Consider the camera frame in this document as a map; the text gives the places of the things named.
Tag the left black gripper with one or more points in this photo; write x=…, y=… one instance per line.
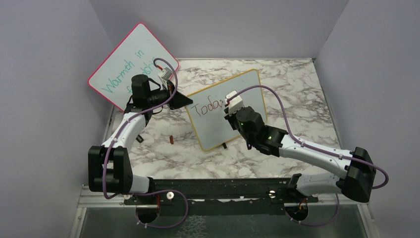
x=179, y=100

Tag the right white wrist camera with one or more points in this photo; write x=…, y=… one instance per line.
x=232, y=103

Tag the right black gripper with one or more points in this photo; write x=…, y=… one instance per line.
x=231, y=118

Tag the pink framed whiteboard with writing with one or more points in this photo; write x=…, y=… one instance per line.
x=134, y=55

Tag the yellow framed whiteboard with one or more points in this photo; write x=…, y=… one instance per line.
x=207, y=111

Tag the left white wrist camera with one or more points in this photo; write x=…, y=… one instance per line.
x=165, y=75

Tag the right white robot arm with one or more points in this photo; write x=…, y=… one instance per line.
x=347, y=172

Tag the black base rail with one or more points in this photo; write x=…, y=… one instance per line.
x=214, y=197

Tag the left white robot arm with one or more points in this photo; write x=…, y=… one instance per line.
x=109, y=167

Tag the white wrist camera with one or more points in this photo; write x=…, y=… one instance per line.
x=165, y=75
x=232, y=103

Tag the black pink-board stand foot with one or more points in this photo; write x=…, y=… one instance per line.
x=139, y=138

